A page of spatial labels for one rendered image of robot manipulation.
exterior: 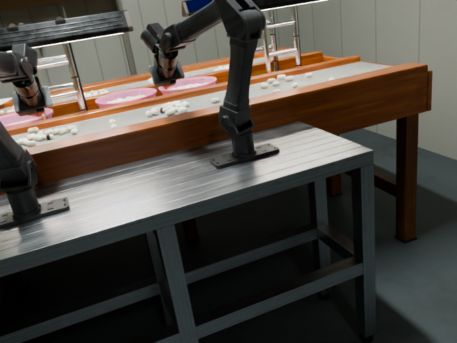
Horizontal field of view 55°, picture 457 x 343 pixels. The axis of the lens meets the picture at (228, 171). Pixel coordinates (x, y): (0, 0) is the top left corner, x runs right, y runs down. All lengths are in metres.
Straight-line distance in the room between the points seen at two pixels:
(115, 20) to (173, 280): 0.94
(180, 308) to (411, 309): 0.90
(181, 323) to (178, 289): 0.10
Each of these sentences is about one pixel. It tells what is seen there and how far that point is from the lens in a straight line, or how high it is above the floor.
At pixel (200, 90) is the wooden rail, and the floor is 0.76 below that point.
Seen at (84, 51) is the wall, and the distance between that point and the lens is 3.73.
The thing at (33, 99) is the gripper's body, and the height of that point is 0.92.
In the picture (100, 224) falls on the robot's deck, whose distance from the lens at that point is 1.06.
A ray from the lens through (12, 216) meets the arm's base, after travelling 1.23.
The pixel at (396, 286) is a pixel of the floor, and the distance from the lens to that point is 1.86.
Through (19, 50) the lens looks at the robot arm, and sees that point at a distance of 1.34.
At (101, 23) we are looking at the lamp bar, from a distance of 1.65.
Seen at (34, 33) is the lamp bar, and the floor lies 1.08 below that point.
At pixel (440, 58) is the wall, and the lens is 2.95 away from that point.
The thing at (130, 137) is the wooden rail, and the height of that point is 0.75.
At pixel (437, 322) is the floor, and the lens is 1.73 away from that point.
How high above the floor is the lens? 1.12
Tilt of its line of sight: 22 degrees down
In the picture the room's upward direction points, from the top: 8 degrees counter-clockwise
